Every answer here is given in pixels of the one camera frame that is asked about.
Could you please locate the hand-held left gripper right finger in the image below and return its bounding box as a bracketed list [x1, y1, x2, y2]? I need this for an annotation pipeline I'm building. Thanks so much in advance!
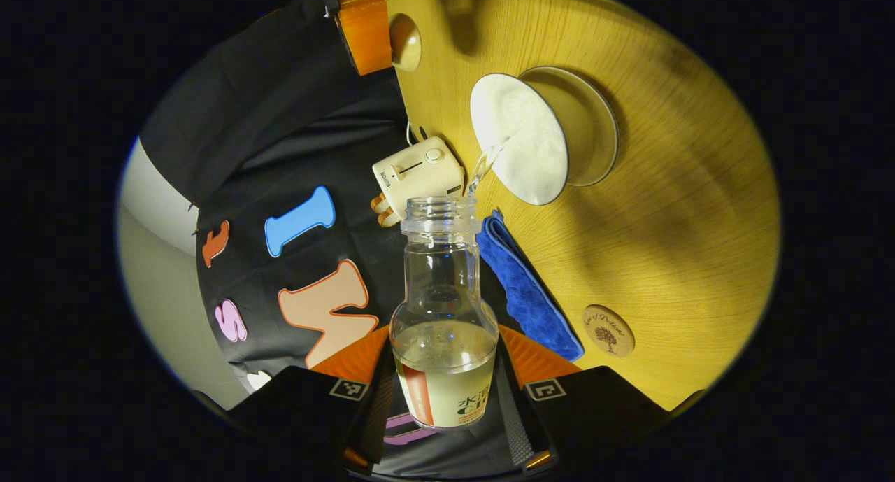
[498, 325, 672, 472]

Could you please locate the round cork coaster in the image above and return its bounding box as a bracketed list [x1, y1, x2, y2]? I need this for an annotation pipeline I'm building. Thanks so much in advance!
[582, 304, 636, 358]

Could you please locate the black backdrop cloth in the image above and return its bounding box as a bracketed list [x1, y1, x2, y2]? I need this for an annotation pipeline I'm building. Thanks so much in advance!
[140, 0, 518, 477]

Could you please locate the cream saucer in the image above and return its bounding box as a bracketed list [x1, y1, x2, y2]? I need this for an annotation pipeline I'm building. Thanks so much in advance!
[521, 66, 620, 187]

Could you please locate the cream toaster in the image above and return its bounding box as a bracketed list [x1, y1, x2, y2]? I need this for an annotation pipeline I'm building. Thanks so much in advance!
[371, 136, 465, 221]

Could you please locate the cream teacup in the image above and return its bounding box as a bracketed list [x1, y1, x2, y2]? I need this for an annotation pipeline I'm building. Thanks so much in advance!
[470, 73, 592, 206]

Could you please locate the blue folded towel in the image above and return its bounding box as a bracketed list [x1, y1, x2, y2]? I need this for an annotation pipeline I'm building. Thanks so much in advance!
[476, 211, 585, 362]

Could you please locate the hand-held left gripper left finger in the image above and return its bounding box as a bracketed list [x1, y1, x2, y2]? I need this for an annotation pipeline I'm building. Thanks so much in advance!
[227, 326, 399, 469]

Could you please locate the clear glass water bottle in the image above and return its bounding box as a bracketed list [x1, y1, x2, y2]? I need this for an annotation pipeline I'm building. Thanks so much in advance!
[389, 196, 500, 430]

